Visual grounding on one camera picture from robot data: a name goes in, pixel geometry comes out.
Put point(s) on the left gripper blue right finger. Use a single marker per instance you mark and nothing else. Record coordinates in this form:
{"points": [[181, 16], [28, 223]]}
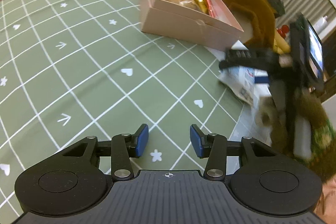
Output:
{"points": [[215, 148]]}

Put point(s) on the green grid tablecloth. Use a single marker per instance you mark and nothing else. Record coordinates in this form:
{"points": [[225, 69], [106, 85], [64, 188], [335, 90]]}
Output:
{"points": [[77, 68]]}

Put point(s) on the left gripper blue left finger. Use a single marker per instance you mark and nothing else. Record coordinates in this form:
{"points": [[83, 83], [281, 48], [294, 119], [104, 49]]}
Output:
{"points": [[121, 148]]}

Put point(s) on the pink cardboard box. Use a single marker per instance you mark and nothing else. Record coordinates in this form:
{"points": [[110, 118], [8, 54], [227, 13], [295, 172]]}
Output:
{"points": [[166, 18]]}

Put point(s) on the blue snack packet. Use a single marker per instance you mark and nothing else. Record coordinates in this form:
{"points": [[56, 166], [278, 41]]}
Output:
{"points": [[248, 84]]}

